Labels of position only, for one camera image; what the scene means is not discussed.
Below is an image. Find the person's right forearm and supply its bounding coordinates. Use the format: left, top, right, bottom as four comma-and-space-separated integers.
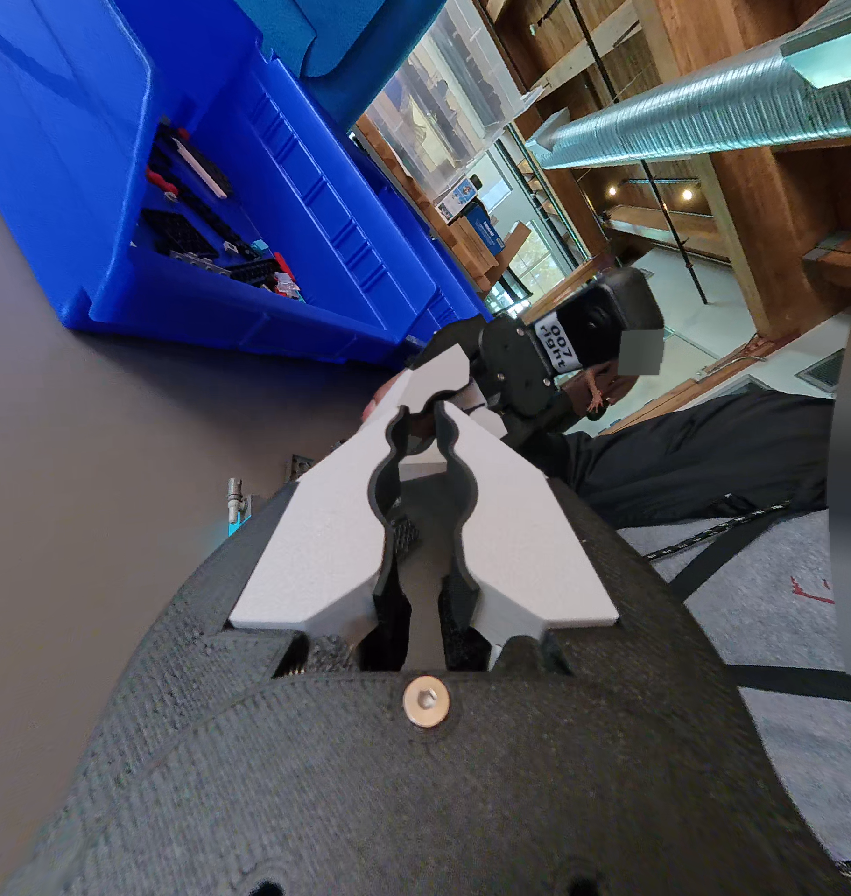
523, 388, 838, 527

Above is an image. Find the grey desk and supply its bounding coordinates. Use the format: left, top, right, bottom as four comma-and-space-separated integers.
0, 175, 440, 896

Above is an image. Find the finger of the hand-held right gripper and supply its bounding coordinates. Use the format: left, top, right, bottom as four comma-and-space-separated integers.
361, 346, 472, 424
453, 381, 510, 441

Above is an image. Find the pile of mixed toy bricks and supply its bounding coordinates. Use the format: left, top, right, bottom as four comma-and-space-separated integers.
130, 118, 307, 305

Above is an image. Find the small picture card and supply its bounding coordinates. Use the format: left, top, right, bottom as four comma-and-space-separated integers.
436, 178, 481, 225

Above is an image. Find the teal and black brick assembly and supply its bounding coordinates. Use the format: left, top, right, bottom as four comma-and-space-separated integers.
226, 493, 260, 539

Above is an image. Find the blue cardboard box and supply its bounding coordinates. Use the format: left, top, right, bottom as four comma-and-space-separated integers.
467, 203, 506, 254

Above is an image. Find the blue plastic bin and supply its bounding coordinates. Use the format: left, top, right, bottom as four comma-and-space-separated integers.
250, 49, 468, 351
341, 133, 495, 330
0, 0, 415, 366

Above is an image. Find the person's right hand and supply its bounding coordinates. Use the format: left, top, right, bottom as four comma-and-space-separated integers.
361, 370, 414, 423

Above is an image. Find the black patterned cord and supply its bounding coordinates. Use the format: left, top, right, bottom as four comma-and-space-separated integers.
642, 500, 794, 564

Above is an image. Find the black shoulder strap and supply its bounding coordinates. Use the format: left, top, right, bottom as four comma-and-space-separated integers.
667, 518, 851, 704

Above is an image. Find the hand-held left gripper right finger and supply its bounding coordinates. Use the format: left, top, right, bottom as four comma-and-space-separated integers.
434, 402, 621, 672

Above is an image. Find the grey sweatshirt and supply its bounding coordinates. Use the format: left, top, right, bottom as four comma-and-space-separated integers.
618, 510, 851, 869

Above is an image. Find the clear plastic drawer stack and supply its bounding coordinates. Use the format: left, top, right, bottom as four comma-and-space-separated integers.
362, 0, 542, 202

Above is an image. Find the silver ventilation duct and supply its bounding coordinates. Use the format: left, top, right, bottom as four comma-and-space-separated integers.
525, 0, 851, 172

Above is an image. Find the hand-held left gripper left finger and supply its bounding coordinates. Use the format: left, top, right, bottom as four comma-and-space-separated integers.
229, 405, 412, 672

